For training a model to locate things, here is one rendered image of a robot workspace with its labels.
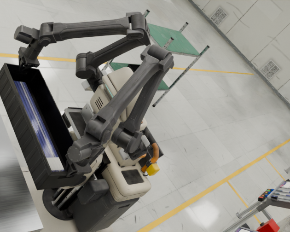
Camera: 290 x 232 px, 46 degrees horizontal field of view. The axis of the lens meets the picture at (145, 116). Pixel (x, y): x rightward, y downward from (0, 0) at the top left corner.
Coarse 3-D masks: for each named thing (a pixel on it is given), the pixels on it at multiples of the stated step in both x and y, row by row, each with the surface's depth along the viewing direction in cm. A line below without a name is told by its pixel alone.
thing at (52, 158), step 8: (24, 88) 154; (24, 96) 150; (24, 104) 147; (32, 104) 150; (32, 112) 146; (32, 120) 143; (40, 120) 146; (40, 128) 143; (40, 136) 140; (48, 136) 143; (48, 144) 140; (48, 152) 137; (56, 152) 139; (48, 160) 134; (56, 160) 136; (56, 168) 133
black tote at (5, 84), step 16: (0, 80) 148; (16, 80) 157; (32, 80) 162; (0, 96) 147; (16, 96) 139; (32, 96) 159; (48, 96) 153; (16, 112) 138; (48, 112) 152; (16, 128) 138; (32, 128) 130; (48, 128) 151; (64, 128) 144; (32, 144) 130; (64, 144) 144; (32, 160) 129; (64, 160) 143; (32, 176) 128; (48, 176) 122; (64, 176) 128; (80, 176) 136
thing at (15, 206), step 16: (0, 128) 164; (0, 144) 158; (0, 160) 152; (16, 160) 157; (0, 176) 146; (16, 176) 151; (0, 192) 141; (16, 192) 146; (0, 208) 137; (16, 208) 141; (32, 208) 146; (0, 224) 132; (16, 224) 136; (32, 224) 140
